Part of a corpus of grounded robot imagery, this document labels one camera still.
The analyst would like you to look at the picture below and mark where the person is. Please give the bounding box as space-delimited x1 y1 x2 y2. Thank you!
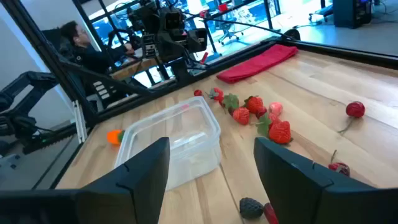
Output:
58 21 136 74

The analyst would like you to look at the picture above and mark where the clear plastic tupperware container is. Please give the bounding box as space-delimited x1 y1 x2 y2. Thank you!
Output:
114 96 222 191

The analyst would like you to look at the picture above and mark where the black metal table frame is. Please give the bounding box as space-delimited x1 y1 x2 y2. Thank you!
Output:
0 0 398 190

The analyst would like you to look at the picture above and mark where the pink toy fruit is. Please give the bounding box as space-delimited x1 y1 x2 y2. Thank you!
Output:
268 101 284 116

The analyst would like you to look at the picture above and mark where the black computer tower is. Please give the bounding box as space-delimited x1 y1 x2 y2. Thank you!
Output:
332 0 373 29

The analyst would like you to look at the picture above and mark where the red folded cloth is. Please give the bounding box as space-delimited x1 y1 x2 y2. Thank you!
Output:
216 44 299 84

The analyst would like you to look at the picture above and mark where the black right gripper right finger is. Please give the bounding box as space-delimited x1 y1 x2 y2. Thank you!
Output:
253 137 398 224

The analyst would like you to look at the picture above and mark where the black toy blackberry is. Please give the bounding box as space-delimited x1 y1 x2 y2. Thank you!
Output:
239 197 265 220

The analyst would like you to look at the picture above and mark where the orange toy carrot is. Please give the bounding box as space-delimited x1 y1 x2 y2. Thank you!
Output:
106 129 126 146

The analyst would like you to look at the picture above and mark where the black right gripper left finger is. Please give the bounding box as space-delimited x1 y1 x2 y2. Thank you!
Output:
0 136 171 224

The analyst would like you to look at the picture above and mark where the office chair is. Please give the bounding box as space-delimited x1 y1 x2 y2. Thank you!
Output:
217 2 245 45

